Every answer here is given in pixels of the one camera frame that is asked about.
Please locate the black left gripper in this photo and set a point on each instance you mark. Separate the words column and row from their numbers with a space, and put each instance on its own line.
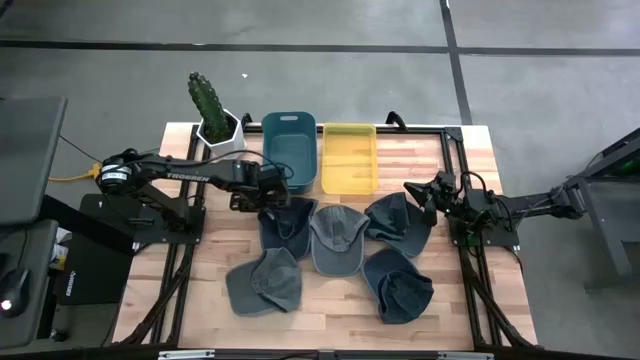
column 255, row 180

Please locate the white hexagonal plant pot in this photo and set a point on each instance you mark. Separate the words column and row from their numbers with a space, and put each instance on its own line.
column 235, row 142

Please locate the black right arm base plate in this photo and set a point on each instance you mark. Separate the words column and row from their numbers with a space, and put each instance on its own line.
column 505, row 235

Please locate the black computer mouse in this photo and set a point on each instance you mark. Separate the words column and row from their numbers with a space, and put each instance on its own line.
column 14, row 290

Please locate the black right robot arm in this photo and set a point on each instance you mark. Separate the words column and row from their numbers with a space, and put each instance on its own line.
column 520, row 202

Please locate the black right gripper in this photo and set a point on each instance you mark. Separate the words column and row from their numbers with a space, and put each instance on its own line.
column 442, row 197

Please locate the teal plastic bin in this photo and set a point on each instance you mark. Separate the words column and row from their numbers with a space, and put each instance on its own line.
column 272, row 150

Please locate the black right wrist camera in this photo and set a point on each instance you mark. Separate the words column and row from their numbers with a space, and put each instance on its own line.
column 445, row 181

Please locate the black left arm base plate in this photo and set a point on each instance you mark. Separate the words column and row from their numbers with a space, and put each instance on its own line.
column 100, row 210

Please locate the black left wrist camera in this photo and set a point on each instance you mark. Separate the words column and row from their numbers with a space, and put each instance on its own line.
column 275, row 176

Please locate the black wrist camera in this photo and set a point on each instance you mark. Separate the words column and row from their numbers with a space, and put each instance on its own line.
column 445, row 181
column 275, row 176

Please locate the grey side desk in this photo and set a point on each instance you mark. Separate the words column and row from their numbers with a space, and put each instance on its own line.
column 35, row 280

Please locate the light grey baseball cap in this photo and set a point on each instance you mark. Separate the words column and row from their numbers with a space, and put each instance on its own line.
column 337, row 240

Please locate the silver bracket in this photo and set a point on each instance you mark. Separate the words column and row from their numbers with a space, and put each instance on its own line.
column 465, row 356
column 185, row 354

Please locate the grey monitor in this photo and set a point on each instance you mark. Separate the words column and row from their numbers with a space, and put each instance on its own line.
column 25, row 160

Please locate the yellow plastic bin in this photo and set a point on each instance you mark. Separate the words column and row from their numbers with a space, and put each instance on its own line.
column 350, row 160

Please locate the black control box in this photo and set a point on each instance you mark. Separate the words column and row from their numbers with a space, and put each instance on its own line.
column 95, row 275

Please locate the mottled dark grey baseball cap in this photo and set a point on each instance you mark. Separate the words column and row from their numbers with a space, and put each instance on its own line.
column 270, row 285

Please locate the green cactus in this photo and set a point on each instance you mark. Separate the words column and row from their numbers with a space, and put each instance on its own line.
column 207, row 105

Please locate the black aluminium frame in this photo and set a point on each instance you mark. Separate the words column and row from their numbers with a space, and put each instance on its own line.
column 415, row 130

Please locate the dark metal stand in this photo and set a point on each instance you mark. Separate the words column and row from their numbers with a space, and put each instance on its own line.
column 610, row 200

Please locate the navy blue baseball cap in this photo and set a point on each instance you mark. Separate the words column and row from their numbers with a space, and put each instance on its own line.
column 290, row 230
column 400, row 295

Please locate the dark slate baseball cap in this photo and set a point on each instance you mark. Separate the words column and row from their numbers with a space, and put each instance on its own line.
column 397, row 225

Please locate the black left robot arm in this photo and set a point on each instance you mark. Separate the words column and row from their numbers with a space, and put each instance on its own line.
column 185, row 175

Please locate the white and yellow packet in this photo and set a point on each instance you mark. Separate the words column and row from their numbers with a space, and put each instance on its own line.
column 60, row 250

